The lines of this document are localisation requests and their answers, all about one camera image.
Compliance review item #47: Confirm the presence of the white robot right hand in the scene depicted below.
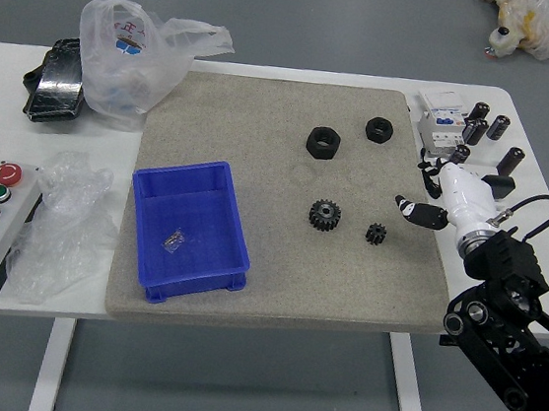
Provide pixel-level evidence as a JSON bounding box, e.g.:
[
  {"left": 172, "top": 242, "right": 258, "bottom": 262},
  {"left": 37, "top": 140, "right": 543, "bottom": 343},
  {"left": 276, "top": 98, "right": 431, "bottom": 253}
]
[{"left": 390, "top": 153, "right": 507, "bottom": 242}]

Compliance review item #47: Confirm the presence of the small black gear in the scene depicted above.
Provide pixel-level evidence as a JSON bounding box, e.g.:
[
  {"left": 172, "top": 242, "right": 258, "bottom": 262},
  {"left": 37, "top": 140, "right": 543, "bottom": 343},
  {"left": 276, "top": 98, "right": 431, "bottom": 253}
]
[{"left": 364, "top": 220, "right": 391, "bottom": 248}]

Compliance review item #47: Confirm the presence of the big black gear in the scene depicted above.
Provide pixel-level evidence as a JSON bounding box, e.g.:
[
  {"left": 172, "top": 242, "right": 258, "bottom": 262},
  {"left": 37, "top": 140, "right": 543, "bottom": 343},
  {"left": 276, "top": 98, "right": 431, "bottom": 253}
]
[{"left": 307, "top": 197, "right": 345, "bottom": 235}]

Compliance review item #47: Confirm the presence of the small black hex nut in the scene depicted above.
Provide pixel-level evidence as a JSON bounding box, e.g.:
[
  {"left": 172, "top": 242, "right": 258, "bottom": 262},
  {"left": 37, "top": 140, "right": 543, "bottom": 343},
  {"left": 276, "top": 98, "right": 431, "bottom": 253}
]
[{"left": 363, "top": 115, "right": 397, "bottom": 147}]

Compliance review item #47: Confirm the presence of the big black hex nut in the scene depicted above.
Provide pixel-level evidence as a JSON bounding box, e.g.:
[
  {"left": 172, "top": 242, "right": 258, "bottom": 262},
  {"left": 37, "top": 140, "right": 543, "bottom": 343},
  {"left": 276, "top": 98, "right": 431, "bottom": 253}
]
[{"left": 303, "top": 123, "right": 345, "bottom": 164}]

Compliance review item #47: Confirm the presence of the blue plastic box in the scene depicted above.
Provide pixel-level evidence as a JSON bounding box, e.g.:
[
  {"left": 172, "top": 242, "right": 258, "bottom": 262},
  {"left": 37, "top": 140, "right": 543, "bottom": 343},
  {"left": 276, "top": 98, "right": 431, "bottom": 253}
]
[{"left": 117, "top": 150, "right": 263, "bottom": 315}]

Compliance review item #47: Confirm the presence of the white power socket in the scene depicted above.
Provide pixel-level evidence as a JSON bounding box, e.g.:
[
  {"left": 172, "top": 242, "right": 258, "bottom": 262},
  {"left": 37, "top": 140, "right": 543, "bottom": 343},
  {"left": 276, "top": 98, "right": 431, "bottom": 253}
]
[{"left": 455, "top": 161, "right": 500, "bottom": 182}]

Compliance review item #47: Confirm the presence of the black power adapter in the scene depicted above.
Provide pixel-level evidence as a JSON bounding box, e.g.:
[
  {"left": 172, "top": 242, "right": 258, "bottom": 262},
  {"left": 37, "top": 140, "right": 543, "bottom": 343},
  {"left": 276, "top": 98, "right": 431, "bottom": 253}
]
[{"left": 479, "top": 172, "right": 517, "bottom": 202}]

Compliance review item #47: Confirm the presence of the black cylindrical capacitor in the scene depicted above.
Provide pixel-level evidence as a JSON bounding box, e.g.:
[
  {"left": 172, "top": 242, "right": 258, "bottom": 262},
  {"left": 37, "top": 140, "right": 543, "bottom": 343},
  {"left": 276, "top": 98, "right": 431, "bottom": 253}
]
[
  {"left": 446, "top": 142, "right": 474, "bottom": 169},
  {"left": 494, "top": 144, "right": 527, "bottom": 179},
  {"left": 468, "top": 100, "right": 492, "bottom": 125},
  {"left": 460, "top": 116, "right": 491, "bottom": 148},
  {"left": 485, "top": 113, "right": 513, "bottom": 143}
]

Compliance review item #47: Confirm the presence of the white circuit breaker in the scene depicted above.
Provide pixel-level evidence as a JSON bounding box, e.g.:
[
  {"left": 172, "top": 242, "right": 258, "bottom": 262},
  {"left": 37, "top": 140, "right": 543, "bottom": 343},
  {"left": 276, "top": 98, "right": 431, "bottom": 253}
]
[{"left": 410, "top": 86, "right": 473, "bottom": 162}]

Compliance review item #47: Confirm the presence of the plastic-wrapped yellow plush toy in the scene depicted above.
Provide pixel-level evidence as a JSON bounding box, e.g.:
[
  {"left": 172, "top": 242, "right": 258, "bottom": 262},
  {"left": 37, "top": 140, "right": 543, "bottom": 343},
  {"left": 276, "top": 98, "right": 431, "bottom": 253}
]
[{"left": 468, "top": 0, "right": 549, "bottom": 75}]

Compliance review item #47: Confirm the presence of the white table leg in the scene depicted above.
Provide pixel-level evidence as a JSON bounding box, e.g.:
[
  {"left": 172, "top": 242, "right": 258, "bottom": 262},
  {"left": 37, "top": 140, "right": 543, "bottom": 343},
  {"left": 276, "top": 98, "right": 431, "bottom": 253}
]
[
  {"left": 379, "top": 329, "right": 438, "bottom": 411},
  {"left": 26, "top": 313, "right": 78, "bottom": 411}
]

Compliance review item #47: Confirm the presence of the grey-brown table mat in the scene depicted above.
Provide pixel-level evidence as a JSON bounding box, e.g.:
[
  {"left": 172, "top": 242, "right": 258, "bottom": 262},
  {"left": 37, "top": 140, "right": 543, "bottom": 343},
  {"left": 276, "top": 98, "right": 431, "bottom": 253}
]
[{"left": 102, "top": 59, "right": 474, "bottom": 358}]

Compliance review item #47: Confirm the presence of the small clear bag of screws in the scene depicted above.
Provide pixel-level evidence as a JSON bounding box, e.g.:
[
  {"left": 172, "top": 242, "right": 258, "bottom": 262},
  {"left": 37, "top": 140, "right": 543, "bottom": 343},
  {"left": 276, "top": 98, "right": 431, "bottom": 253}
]
[{"left": 161, "top": 226, "right": 188, "bottom": 257}]

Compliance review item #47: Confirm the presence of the white plastic shopping bag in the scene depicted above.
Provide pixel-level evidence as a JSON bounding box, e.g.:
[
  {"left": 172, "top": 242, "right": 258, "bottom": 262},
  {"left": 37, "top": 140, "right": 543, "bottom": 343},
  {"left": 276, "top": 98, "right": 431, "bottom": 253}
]
[{"left": 67, "top": 0, "right": 240, "bottom": 144}]

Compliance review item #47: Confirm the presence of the crumpled clear plastic wrap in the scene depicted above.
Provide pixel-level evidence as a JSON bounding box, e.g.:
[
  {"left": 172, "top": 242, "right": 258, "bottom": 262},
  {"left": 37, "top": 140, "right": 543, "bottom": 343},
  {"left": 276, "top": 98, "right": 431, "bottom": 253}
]
[{"left": 0, "top": 143, "right": 130, "bottom": 315}]

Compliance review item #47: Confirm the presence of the black wrapped tray package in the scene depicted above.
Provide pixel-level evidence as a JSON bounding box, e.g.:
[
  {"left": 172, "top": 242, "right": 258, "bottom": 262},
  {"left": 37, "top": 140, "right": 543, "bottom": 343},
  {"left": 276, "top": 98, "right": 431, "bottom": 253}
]
[{"left": 15, "top": 32, "right": 94, "bottom": 130}]

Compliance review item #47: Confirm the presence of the black adapter cord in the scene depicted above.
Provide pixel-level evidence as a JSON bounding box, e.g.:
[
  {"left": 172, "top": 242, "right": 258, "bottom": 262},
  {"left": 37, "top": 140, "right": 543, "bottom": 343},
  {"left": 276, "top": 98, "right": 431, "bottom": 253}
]
[{"left": 413, "top": 146, "right": 447, "bottom": 202}]

